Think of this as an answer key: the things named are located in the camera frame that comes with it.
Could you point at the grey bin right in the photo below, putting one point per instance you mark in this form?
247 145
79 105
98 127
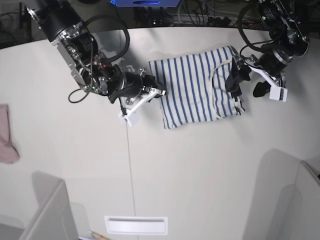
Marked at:
288 210

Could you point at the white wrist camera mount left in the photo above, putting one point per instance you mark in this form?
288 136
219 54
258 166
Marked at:
278 91

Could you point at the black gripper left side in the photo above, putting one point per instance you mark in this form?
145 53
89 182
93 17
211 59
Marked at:
269 66

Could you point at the black power strip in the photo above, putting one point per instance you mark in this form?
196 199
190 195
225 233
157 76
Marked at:
223 22

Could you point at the blue box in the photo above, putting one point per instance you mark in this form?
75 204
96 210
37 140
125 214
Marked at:
145 3

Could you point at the grey bin left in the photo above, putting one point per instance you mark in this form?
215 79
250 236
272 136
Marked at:
37 207

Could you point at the grey bin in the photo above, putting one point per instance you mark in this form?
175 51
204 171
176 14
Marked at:
37 207
288 210

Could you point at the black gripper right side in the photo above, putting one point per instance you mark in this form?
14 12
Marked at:
132 85

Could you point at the blue white striped T-shirt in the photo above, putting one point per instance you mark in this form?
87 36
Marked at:
196 91

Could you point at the white rectangular tray slot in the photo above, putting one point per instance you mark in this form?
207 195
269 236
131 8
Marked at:
133 225

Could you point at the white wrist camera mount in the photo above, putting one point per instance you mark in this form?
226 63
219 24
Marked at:
278 91
133 104

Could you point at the pink cloth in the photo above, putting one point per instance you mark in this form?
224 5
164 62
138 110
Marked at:
8 153

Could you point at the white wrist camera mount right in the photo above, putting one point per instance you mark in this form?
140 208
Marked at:
133 104

